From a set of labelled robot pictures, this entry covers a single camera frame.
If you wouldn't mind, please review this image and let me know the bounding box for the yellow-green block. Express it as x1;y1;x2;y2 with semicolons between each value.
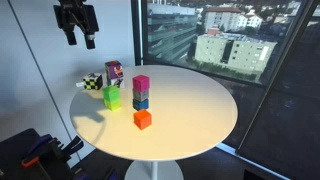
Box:
103;98;122;112

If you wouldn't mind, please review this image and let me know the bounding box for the white table pedestal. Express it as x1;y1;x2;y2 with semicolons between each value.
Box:
124;159;184;180

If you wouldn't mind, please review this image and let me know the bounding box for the beige building outside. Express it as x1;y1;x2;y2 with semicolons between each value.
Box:
194;31;278;75

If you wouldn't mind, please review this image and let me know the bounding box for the orange handled clamp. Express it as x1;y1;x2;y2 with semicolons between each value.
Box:
21;155;41;168

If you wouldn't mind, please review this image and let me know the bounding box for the green block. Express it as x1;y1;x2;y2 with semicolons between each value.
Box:
101;85;121;103

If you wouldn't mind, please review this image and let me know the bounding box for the black tool cart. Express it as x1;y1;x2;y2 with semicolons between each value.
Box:
0;128;73;180

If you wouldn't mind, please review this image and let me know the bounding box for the blue block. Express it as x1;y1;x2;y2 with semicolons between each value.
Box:
132;98;150;112

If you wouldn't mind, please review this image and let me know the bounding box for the dark slanted window frame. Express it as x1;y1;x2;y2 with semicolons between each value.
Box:
234;0;320;156

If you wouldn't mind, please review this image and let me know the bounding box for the colourful printed soft cube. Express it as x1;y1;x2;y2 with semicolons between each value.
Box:
104;60;124;81

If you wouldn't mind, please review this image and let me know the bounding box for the glass office building outside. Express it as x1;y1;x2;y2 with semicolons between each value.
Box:
146;3;198;63

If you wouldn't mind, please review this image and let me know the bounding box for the orange block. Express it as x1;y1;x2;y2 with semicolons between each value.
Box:
133;109;153;131

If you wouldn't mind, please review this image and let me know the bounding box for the grey block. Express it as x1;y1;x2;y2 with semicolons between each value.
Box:
132;88;150;103

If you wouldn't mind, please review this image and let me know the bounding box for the blue white soft cube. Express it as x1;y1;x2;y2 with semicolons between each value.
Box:
106;77;126;90

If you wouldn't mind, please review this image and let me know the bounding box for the purple handled clamp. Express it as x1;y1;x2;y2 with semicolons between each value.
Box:
28;133;54;156

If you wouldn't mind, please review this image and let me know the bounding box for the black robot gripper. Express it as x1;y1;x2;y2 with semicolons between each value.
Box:
53;0;100;50

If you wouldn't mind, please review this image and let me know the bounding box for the black white patterned soft cube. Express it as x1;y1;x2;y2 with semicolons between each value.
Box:
75;72;104;91

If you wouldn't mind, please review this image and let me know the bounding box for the pink block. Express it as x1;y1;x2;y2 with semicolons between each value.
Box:
131;74;151;93

